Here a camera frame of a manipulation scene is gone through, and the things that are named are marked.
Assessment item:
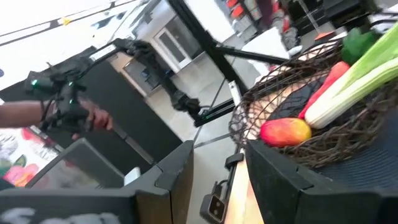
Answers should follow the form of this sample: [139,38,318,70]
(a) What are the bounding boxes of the large black panel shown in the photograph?
[0,46,184,175]

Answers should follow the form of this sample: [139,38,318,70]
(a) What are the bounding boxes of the small black table camera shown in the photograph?
[199,181,230,224]

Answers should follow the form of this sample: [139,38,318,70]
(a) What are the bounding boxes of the dark grey box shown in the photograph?
[26,138,125,190]

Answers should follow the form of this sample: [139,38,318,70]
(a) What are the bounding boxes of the person's forearm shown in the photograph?
[0,101,47,129]

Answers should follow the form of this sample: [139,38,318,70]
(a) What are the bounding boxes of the colourful floral cloth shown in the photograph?
[0,127,60,188]

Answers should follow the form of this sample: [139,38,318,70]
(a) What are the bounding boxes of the red-orange carrot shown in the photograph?
[297,61,351,120]

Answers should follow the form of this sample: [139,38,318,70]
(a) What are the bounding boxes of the dark brown wicker basket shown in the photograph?
[228,39,398,169]

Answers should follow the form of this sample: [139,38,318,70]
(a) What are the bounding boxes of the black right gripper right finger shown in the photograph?
[245,139,398,224]

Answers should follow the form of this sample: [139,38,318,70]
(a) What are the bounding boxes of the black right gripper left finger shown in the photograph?
[0,139,195,224]

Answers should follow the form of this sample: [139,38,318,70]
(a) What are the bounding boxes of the red pepper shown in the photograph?
[259,117,313,148]

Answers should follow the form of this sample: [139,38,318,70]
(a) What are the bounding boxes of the green white celery stalk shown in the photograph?
[304,22,398,130]

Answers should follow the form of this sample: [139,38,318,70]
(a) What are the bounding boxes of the person's hand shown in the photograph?
[72,98,114,141]

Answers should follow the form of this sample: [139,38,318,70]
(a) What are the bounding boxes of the black aluminium table frame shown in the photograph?
[167,0,292,128]

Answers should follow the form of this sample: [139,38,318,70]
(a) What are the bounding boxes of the white metal bracket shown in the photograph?
[228,80,243,107]

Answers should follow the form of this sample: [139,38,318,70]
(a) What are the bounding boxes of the white framed glass door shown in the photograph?
[153,27,193,74]

